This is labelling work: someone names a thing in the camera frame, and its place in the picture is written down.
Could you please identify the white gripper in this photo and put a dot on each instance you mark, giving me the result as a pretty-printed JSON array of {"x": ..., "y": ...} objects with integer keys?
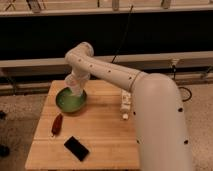
[{"x": 76, "y": 84}]

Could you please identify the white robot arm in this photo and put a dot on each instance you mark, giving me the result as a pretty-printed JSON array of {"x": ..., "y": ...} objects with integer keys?
[{"x": 159, "y": 119}]

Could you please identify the green ceramic bowl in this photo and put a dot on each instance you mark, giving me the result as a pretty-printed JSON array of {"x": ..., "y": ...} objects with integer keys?
[{"x": 68, "y": 103}]

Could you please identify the red chili pepper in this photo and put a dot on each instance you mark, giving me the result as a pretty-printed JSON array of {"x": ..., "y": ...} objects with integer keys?
[{"x": 56, "y": 127}]

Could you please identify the black smartphone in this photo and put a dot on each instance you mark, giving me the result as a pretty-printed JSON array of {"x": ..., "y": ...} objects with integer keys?
[{"x": 76, "y": 148}]

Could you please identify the wooden table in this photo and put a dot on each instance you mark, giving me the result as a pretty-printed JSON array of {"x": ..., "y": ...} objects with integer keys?
[{"x": 98, "y": 126}]

